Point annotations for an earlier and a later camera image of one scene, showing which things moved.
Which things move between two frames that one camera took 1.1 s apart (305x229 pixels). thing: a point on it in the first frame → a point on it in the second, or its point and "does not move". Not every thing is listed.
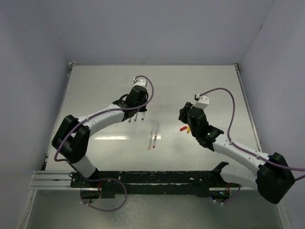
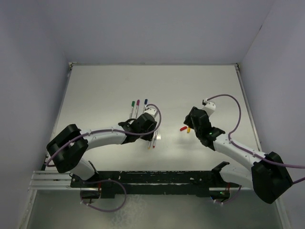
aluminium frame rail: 52,180 does not move
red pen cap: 183,128 does not move
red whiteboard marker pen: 155,138 does not move
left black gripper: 143,109 → 148,137
